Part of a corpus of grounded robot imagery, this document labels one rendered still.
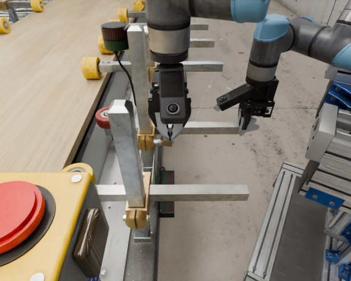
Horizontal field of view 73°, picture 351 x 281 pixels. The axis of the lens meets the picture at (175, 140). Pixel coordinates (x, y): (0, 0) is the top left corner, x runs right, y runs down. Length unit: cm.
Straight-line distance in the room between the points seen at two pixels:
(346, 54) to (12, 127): 88
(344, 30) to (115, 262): 82
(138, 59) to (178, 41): 20
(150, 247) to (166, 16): 55
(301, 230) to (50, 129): 121
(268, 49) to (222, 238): 112
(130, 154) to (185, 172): 135
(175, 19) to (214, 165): 151
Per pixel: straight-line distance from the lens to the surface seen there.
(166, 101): 42
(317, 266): 136
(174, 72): 45
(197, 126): 77
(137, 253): 70
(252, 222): 161
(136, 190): 52
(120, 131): 41
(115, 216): 86
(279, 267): 129
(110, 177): 96
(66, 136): 74
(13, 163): 72
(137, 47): 60
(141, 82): 64
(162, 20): 42
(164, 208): 75
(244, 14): 39
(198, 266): 143
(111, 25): 61
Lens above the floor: 133
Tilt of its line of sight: 41 degrees down
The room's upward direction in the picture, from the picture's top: straight up
